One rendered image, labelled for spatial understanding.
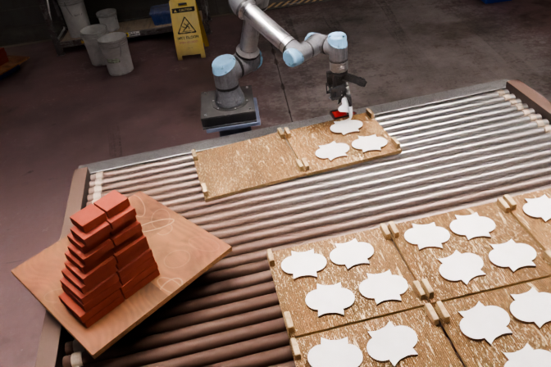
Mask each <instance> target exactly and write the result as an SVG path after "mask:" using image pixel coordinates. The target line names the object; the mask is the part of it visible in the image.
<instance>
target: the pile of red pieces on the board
mask: <svg viewBox="0 0 551 367"><path fill-rule="evenodd" d="M136 215H137V214H136V211H135V209H134V208H133V207H132V206H131V205H130V202H129V199H128V198H127V197H125V196H124V195H122V194H120V193H119V192H117V191H116V190H113V191H111V192H110V193H108V194H107V195H105V196H104V197H101V198H100V199H98V200H97V201H95V202H94V203H93V204H92V203H91V204H90V205H88V206H86V207H85V208H83V209H82V210H80V211H78V212H76V213H75V214H74V215H72V216H70V219H71V222H72V224H73V225H74V226H73V227H72V228H70V230H71V233H69V234H67V237H68V239H69V241H70V242H71V245H69V246H67V247H68V251H66V252H65V255H66V258H67V260H68V261H66V262H64V264H65V266H66V268H64V269H63V270H61V272H62V274H63V276H64V277H63V278H62V279H60V281H61V287H62V289H63V291H64V293H62V294H61V295H60V296H58V297H59V299H60V301H61V303H62V304H63V305H64V306H65V307H66V308H67V309H68V310H69V311H70V312H71V313H72V314H73V315H74V316H75V317H76V318H77V319H78V320H79V321H80V322H81V323H82V324H83V325H84V326H85V327H86V328H89V327H90V326H91V325H93V324H94V323H96V322H97V321H98V320H100V319H101V318H102V317H103V316H104V315H106V314H107V313H109V312H110V311H112V310H113V309H115V308H116V307H117V306H119V305H120V304H121V303H122V302H123V301H125V299H127V298H129V297H131V296H132V295H133V294H135V293H136V292H137V291H138V290H139V289H141V288H142V287H144V286H145V285H146V284H148V283H150V282H151V281H152V280H154V279H155V278H156V277H157V276H158V275H160V273H159V270H158V266H157V262H156V261H155V259H154V256H153V252H152V249H150V248H149V245H148V240H147V238H146V236H144V235H143V232H142V226H141V224H140V222H138V221H137V219H136ZM124 298H125V299H124Z"/></svg>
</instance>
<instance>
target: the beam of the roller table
mask: <svg viewBox="0 0 551 367"><path fill-rule="evenodd" d="M507 81H510V80H509V79H501V80H496V81H492V82H488V83H483V84H477V85H472V86H468V87H464V88H456V89H452V90H448V91H443V92H439V93H432V94H428V95H424V96H420V97H412V98H408V99H403V100H399V101H395V102H388V103H384V104H380V105H375V106H368V107H363V108H359V109H355V110H353V111H356V112H357V114H361V113H364V112H367V111H366V109H367V108H369V109H371V110H372V111H373V112H374V116H380V115H384V114H389V113H393V112H396V111H404V110H408V109H412V108H417V107H420V106H428V105H432V104H436V103H441V102H447V101H452V100H456V99H460V98H465V97H472V96H475V95H480V94H484V93H492V92H495V91H496V90H500V89H502V90H504V89H506V83H507ZM357 114H356V115H357ZM330 120H333V118H332V116H331V115H327V116H319V117H315V118H311V119H307V120H300V121H295V122H291V123H287V124H282V125H275V126H271V127H267V128H263V129H255V130H251V131H247V132H242V133H238V134H231V135H227V136H223V137H219V138H211V139H207V140H203V141H198V142H194V143H187V144H183V145H179V146H174V147H167V148H163V149H158V150H154V151H150V152H143V153H139V154H134V155H130V156H123V157H118V158H114V159H110V160H105V161H99V162H94V163H90V164H86V165H79V168H78V169H80V168H84V167H88V169H89V173H90V174H97V173H98V172H106V171H110V170H118V169H122V168H126V167H130V166H134V165H142V164H146V163H150V162H154V161H161V160H165V159H170V158H174V157H178V156H185V155H189V154H192V151H191V150H193V149H195V151H196V152H201V151H205V150H208V149H212V148H215V147H221V146H225V145H228V144H232V143H237V142H241V141H244V140H248V139H251V138H258V137H261V136H265V135H268V134H274V133H278V132H277V129H278V128H281V129H282V131H283V132H284V131H285V129H284V128H286V127H287V128H288V129H289V130H291V129H297V128H301V127H305V126H309V125H315V124H319V123H322V122H326V121H330Z"/></svg>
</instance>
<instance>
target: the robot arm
mask: <svg viewBox="0 0 551 367"><path fill-rule="evenodd" d="M229 4H230V7H231V9H232V11H233V12H234V14H235V15H236V16H237V17H238V18H240V19H241V20H244V22H243V27H242V33H241V39H240V44H238V46H237V47H236V51H235V54H234V55H230V54H225V55H221V56H219V57H217V58H216V59H215V60H214V61H213V62H212V73H213V76H214V80H215V85H216V96H215V103H216V105H217V106H218V107H220V108H233V107H236V106H239V105H241V104H242V103H243V102H244V100H245V97H244V93H243V91H242V90H241V88H240V86H239V78H241V77H243V76H245V75H247V74H249V73H250V72H252V71H255V70H256V69H258V68H259V67H260V66H261V65H262V53H261V51H260V50H259V48H258V46H257V45H258V40H259V34H262V35H263V36H264V37H265V38H266V39H267V40H268V41H270V42H271V43H272V44H273V45H274V46H275V47H276V48H278V49H279V50H280V51H281V52H282V53H283V59H284V61H285V64H286V65H287V66H289V67H295V66H298V65H301V64H302V63H303V62H305V61H307V60H308V59H310V58H312V57H314V56H316V55H317V54H319V53H323V54H326V55H329V59H330V71H327V72H326V80H327V83H326V94H327V93H329V94H330V96H329V99H331V100H332V101H334V100H337V101H338V104H340V103H341V102H342V105H341V106H340V107H339V108H338V109H339V112H348V114H349V118H350V119H352V116H353V104H352V98H351V94H350V89H349V86H348V82H351V83H354V84H357V85H359V86H361V87H365V86H366V84H367V81H366V80H365V79H364V78H362V77H358V76H356V75H351V74H349V73H348V47H347V46H348V43H347V36H346V34H345V33H343V32H333V33H331V34H329V35H324V34H320V33H314V32H311V33H309V34H308V35H307V36H306V38H305V39H304V41H302V42H301V43H299V42H298V41H297V40H296V39H294V38H293V37H292V36H291V35H290V34H288V33H287V32H286V31H285V30H284V29H283V28H281V27H280V26H279V25H278V24H277V23H276V22H274V21H273V20H272V19H271V18H270V17H269V16H268V15H267V14H266V13H265V12H264V11H265V10H266V9H267V8H268V4H269V0H229ZM327 86H328V87H329V90H328V91H327ZM344 96H345V97H344Z"/></svg>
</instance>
